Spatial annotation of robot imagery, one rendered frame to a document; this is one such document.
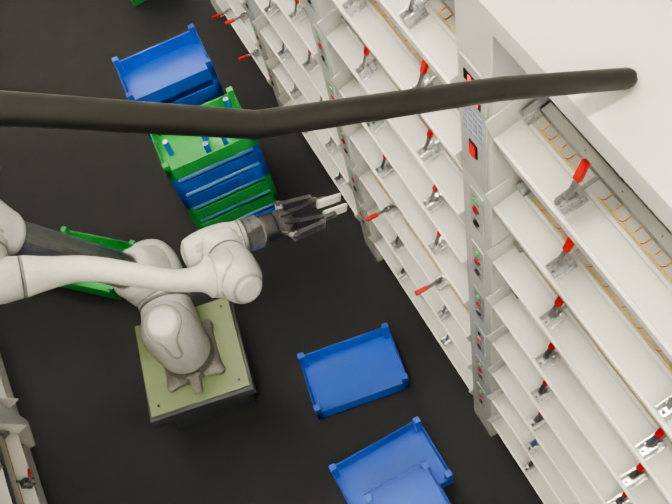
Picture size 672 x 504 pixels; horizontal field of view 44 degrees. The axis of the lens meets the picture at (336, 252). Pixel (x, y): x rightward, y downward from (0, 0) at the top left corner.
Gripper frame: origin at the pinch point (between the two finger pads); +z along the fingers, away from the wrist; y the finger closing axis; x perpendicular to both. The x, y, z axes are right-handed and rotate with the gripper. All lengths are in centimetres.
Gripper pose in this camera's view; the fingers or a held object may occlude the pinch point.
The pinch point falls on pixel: (332, 205)
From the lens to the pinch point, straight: 222.9
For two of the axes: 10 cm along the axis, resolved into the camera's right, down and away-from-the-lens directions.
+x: -0.5, 5.8, 8.1
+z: 9.0, -3.2, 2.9
